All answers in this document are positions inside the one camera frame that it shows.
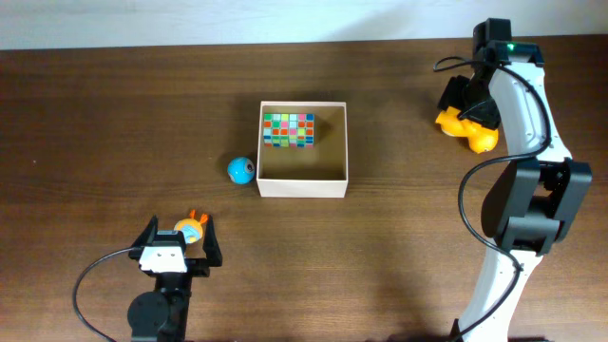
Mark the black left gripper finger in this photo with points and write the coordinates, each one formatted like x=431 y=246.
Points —
x=211 y=245
x=144 y=239

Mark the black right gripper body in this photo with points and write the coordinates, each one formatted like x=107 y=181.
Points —
x=478 y=110

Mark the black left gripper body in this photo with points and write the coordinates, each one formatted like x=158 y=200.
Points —
x=195 y=267

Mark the orange rubber duck toy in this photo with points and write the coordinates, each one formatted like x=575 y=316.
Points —
x=479 y=138

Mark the pink cardboard box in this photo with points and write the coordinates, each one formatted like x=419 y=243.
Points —
x=318 y=172

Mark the colourful puzzle cube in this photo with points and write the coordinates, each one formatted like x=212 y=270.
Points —
x=277 y=130
x=301 y=130

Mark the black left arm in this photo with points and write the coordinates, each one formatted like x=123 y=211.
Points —
x=161 y=315

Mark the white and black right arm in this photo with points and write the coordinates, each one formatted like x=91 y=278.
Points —
x=534 y=202

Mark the small orange egg toy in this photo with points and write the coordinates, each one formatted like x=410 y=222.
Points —
x=192 y=227

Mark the blue ball with eyes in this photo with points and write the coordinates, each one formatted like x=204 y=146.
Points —
x=241 y=170

